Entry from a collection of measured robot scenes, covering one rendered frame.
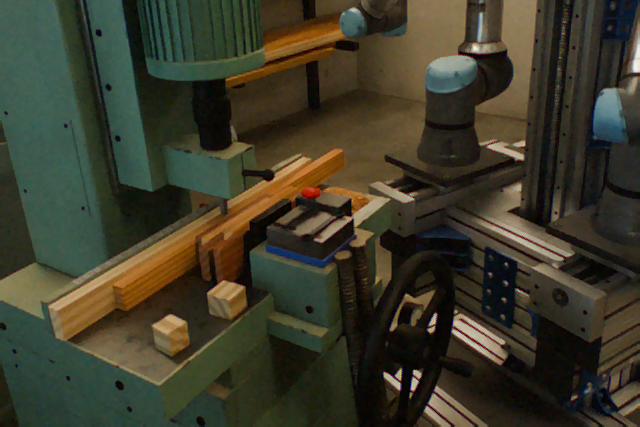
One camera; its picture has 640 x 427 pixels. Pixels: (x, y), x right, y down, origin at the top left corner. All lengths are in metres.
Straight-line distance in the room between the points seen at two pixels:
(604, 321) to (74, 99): 0.96
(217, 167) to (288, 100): 3.63
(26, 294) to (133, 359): 0.45
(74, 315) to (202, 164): 0.29
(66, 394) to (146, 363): 0.42
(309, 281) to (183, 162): 0.30
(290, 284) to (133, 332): 0.22
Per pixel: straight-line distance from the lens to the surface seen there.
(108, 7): 1.08
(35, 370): 1.37
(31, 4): 1.15
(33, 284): 1.36
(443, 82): 1.60
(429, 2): 4.73
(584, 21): 1.46
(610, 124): 1.04
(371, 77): 5.13
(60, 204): 1.27
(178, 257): 1.07
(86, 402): 1.28
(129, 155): 1.15
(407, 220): 1.59
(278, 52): 3.85
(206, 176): 1.09
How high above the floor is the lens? 1.44
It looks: 24 degrees down
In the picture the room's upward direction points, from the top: 3 degrees counter-clockwise
